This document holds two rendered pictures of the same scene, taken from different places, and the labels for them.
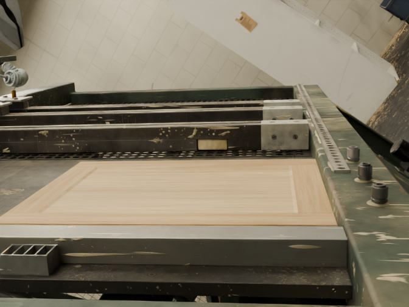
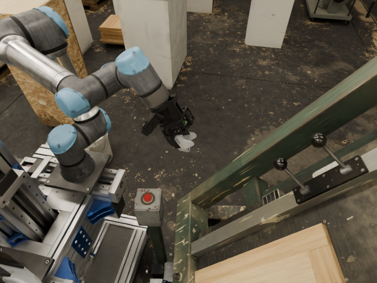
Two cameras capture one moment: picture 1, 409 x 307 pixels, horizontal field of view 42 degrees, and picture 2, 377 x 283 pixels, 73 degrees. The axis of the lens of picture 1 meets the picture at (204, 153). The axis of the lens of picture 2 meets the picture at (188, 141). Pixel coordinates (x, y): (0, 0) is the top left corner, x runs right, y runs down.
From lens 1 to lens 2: 139 cm
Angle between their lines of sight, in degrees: 130
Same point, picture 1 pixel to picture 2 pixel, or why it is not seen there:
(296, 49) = not seen: outside the picture
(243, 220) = (218, 268)
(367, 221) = (184, 254)
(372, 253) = (187, 228)
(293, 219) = (205, 274)
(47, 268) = (265, 198)
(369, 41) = not seen: outside the picture
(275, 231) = (204, 242)
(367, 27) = not seen: outside the picture
